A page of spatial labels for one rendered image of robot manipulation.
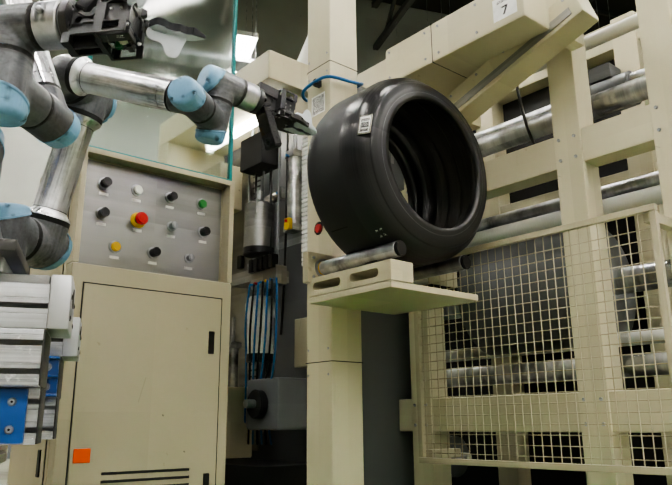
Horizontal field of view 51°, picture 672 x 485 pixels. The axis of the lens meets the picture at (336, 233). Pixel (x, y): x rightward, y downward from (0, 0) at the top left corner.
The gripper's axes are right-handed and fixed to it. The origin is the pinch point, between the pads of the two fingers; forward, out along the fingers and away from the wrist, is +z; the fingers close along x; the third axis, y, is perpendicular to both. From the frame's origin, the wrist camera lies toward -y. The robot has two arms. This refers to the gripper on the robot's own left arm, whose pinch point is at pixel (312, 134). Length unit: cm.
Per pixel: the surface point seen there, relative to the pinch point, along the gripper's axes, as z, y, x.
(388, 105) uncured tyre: 16.9, 11.7, -12.2
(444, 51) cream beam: 49, 50, -4
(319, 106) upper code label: 25, 32, 32
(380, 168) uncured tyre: 15.6, -8.5, -11.9
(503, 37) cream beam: 55, 49, -24
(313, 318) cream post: 34, -41, 36
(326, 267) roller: 24.6, -29.0, 19.7
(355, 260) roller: 24.7, -29.3, 6.4
